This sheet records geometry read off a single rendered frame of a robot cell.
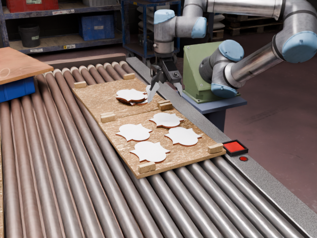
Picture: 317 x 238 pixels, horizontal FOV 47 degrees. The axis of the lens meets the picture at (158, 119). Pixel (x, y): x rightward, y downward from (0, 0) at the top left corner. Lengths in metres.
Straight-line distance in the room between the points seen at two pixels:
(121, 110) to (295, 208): 0.83
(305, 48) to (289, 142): 2.09
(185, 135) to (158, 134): 0.11
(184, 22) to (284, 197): 0.68
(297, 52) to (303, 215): 0.56
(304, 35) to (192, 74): 0.67
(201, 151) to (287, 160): 1.87
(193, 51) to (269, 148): 1.58
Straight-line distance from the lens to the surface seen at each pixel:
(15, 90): 1.88
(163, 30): 1.38
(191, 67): 1.86
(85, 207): 1.13
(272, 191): 1.23
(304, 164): 3.15
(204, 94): 1.85
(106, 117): 1.52
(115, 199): 1.14
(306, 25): 1.40
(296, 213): 1.16
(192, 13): 1.39
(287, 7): 1.46
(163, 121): 1.49
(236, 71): 1.58
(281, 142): 3.39
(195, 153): 1.32
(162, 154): 1.29
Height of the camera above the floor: 1.64
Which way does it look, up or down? 27 degrees down
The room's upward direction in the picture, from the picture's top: straight up
